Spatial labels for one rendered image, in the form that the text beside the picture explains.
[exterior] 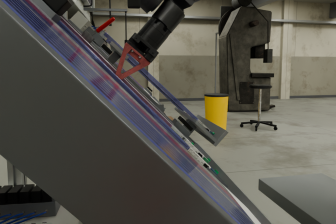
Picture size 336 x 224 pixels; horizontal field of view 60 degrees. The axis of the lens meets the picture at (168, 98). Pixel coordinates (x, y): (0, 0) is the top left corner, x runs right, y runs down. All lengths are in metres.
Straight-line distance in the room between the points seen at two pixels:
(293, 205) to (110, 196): 0.75
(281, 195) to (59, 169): 0.81
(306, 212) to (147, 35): 0.59
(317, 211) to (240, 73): 5.67
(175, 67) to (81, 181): 8.11
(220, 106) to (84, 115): 4.08
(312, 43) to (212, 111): 6.50
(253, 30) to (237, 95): 1.43
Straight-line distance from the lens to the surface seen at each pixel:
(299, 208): 0.88
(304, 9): 10.20
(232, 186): 0.61
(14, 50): 0.18
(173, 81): 8.27
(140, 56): 0.63
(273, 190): 0.97
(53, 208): 0.77
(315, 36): 10.36
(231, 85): 6.38
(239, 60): 6.42
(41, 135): 0.18
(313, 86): 10.32
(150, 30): 0.64
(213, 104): 4.22
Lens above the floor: 0.96
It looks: 6 degrees down
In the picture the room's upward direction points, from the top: straight up
